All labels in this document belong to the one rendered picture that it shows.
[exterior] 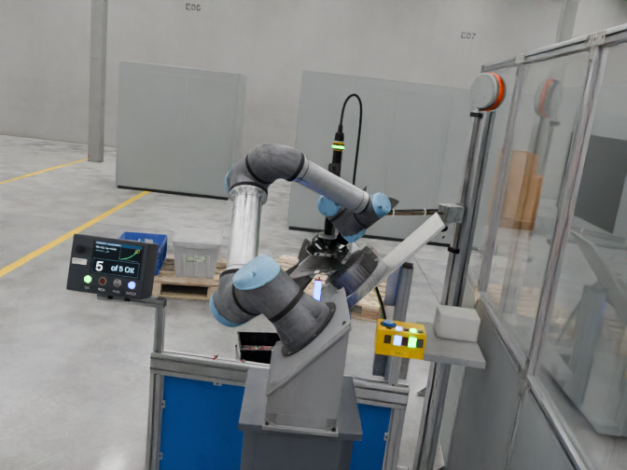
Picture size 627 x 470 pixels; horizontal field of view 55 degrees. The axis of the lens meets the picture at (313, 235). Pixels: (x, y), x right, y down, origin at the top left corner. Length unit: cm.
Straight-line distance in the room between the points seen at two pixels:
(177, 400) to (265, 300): 86
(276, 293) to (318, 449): 40
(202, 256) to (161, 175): 461
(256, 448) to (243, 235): 57
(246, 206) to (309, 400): 60
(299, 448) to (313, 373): 22
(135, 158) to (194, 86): 146
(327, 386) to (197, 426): 92
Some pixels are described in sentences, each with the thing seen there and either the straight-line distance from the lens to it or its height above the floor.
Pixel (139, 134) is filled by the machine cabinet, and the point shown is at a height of 88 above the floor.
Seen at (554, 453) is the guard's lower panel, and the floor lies 93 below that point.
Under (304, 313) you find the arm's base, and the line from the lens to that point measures 150.
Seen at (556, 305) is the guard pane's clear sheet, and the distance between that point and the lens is 192.
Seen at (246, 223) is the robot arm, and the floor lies 141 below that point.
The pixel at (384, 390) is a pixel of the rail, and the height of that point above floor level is 84.
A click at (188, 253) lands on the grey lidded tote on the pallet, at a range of 515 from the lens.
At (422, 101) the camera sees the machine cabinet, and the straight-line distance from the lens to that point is 778.
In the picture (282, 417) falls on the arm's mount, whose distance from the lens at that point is 150.
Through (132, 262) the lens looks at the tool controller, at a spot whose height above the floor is 119.
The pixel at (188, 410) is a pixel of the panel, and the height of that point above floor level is 65.
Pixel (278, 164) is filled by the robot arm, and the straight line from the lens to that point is 174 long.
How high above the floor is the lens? 180
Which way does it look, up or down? 13 degrees down
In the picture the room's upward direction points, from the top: 6 degrees clockwise
